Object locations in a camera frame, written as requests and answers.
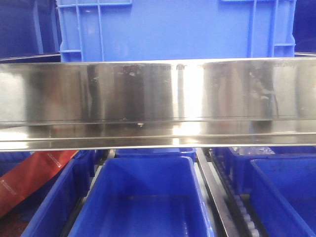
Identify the clear plastic bag in bin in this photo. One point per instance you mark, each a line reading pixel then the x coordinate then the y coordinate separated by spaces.
pixel 242 151

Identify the blue rear right bin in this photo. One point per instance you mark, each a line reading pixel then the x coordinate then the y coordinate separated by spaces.
pixel 239 170

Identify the blue centre shelf bin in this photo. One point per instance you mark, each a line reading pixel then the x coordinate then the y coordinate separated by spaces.
pixel 144 197

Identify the blue right shelf bin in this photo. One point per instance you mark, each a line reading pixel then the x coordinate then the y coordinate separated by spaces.
pixel 283 196

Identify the blue rear centre bin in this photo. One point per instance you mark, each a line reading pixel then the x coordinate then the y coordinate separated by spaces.
pixel 156 152

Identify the large light blue crate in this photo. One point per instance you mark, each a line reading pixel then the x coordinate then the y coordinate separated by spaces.
pixel 133 30

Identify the stainless steel shelf rail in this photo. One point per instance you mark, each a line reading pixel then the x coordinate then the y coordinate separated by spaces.
pixel 173 103

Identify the red foil pouch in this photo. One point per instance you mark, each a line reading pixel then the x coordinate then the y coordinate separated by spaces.
pixel 30 175

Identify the blue shelf bin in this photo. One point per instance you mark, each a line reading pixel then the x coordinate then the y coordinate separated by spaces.
pixel 45 212
pixel 283 196
pixel 144 197

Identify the blue left shelf bin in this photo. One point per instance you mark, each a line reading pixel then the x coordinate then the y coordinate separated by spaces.
pixel 45 212

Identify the dark blue crate upper left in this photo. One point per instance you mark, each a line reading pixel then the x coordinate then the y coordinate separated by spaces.
pixel 29 28

